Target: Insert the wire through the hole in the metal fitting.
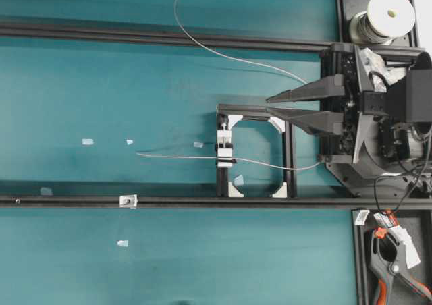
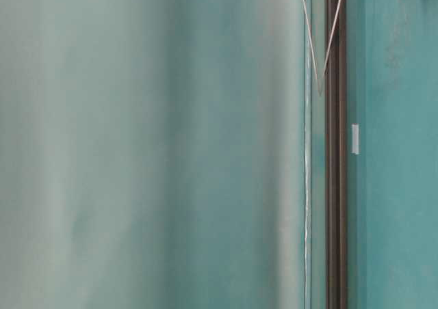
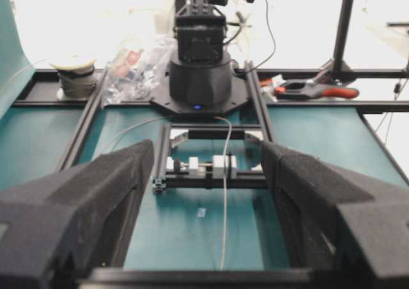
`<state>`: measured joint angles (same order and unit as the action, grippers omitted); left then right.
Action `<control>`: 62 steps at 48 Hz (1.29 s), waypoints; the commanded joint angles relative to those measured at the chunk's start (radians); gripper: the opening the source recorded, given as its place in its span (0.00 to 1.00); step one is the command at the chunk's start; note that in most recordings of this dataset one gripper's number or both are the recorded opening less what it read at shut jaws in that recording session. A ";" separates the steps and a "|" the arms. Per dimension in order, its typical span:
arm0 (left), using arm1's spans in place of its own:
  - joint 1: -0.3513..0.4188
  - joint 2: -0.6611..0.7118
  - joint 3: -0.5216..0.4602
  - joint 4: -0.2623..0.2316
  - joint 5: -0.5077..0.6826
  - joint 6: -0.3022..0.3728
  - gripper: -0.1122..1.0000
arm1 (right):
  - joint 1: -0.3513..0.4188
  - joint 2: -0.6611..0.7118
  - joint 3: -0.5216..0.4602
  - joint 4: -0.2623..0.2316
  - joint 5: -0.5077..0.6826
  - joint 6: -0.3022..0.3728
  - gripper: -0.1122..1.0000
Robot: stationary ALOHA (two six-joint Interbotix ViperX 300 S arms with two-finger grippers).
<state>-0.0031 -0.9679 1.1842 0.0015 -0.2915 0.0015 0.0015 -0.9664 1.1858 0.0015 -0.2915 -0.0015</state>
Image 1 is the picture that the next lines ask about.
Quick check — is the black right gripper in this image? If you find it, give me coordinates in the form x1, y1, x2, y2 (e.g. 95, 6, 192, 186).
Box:
266, 43, 392, 165

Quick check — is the thin grey steel wire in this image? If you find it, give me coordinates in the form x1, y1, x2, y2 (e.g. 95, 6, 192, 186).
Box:
136, 0, 321, 172

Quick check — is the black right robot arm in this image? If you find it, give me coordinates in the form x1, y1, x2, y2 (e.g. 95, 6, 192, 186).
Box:
267, 43, 431, 198

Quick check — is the silver metal corner fitting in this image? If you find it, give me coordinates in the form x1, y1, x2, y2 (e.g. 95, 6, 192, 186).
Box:
119, 194, 138, 209

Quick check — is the black foam tray upper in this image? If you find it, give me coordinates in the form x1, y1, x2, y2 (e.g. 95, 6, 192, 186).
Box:
334, 0, 423, 49

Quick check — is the black foam tray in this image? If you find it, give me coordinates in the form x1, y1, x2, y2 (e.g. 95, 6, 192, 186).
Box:
352, 210, 431, 304
334, 0, 423, 49

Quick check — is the white paper label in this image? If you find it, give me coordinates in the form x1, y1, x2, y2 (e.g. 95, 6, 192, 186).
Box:
354, 209, 370, 226

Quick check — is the black foam tray lower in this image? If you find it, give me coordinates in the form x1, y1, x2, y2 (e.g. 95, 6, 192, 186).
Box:
352, 210, 431, 304

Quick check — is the black orange spring clamp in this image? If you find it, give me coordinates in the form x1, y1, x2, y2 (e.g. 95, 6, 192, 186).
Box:
369, 210, 431, 304

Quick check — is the black camera cable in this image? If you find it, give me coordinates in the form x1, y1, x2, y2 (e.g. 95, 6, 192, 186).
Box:
373, 156, 432, 218

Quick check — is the black square extrusion frame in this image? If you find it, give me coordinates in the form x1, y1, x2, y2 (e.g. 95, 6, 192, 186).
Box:
216, 104, 297, 198

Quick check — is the white wire guide clamp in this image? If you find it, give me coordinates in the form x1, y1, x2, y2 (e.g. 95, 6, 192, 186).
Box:
216, 115, 234, 168

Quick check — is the white wire spool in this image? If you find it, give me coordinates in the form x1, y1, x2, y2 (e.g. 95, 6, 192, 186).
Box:
348, 0, 416, 45

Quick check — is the lower black aluminium rail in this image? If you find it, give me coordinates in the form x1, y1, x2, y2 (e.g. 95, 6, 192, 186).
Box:
0, 194, 432, 211

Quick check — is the black aluminium rail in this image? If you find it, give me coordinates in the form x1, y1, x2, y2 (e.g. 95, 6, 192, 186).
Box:
1, 22, 333, 53
0, 194, 432, 211

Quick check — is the upper black aluminium rail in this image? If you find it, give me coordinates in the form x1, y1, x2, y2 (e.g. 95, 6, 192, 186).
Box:
1, 22, 333, 53

